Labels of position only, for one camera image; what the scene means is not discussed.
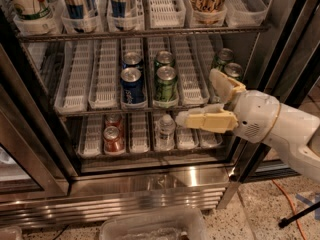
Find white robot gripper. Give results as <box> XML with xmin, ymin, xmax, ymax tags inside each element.
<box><xmin>175</xmin><ymin>69</ymin><xmax>280</xmax><ymax>142</ymax></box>

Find white green 7up can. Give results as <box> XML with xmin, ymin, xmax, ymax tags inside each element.
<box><xmin>10</xmin><ymin>0</ymin><xmax>52</xmax><ymax>21</ymax></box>

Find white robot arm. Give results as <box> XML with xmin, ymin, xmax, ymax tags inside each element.
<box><xmin>175</xmin><ymin>69</ymin><xmax>320</xmax><ymax>182</ymax></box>

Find right front green can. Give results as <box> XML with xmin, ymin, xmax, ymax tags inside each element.
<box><xmin>224</xmin><ymin>62</ymin><xmax>243</xmax><ymax>81</ymax></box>

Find right rear green can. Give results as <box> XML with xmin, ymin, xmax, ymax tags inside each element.
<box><xmin>211</xmin><ymin>48</ymin><xmax>234</xmax><ymax>71</ymax></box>

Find front green soda can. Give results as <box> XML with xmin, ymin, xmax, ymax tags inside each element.
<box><xmin>155</xmin><ymin>66</ymin><xmax>178</xmax><ymax>102</ymax></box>

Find green soda can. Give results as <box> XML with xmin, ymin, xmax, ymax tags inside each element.
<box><xmin>155</xmin><ymin>66</ymin><xmax>178</xmax><ymax>102</ymax></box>
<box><xmin>154</xmin><ymin>50</ymin><xmax>175</xmax><ymax>69</ymax></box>

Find rear green soda can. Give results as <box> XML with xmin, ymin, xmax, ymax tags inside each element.
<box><xmin>154</xmin><ymin>50</ymin><xmax>175</xmax><ymax>69</ymax></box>

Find front blue pepsi can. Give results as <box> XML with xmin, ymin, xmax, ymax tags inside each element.
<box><xmin>120</xmin><ymin>67</ymin><xmax>145</xmax><ymax>104</ymax></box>

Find blue pepsi can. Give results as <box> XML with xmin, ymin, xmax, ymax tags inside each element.
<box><xmin>120</xmin><ymin>67</ymin><xmax>145</xmax><ymax>104</ymax></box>
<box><xmin>122</xmin><ymin>52</ymin><xmax>144</xmax><ymax>71</ymax></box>

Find rear blue pepsi can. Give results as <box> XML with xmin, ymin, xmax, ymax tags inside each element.
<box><xmin>122</xmin><ymin>52</ymin><xmax>144</xmax><ymax>71</ymax></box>

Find rear red soda can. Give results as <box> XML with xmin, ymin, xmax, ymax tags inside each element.
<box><xmin>105</xmin><ymin>114</ymin><xmax>123</xmax><ymax>131</ymax></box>

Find red soda can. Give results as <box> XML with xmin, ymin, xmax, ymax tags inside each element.
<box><xmin>105</xmin><ymin>114</ymin><xmax>123</xmax><ymax>131</ymax></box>
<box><xmin>103</xmin><ymin>126</ymin><xmax>124</xmax><ymax>153</ymax></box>

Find front red soda can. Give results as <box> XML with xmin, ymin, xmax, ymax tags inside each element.
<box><xmin>103</xmin><ymin>126</ymin><xmax>124</xmax><ymax>153</ymax></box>

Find clear water bottle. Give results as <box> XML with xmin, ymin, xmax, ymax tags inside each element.
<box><xmin>156</xmin><ymin>114</ymin><xmax>176</xmax><ymax>151</ymax></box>

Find black stand leg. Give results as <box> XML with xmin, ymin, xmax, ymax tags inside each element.
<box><xmin>278</xmin><ymin>201</ymin><xmax>320</xmax><ymax>228</ymax></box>

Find clear plastic bin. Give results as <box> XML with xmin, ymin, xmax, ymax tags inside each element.
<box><xmin>99</xmin><ymin>207</ymin><xmax>209</xmax><ymax>240</ymax></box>

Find orange cable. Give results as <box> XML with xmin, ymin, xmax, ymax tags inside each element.
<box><xmin>271</xmin><ymin>179</ymin><xmax>308</xmax><ymax>240</ymax></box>

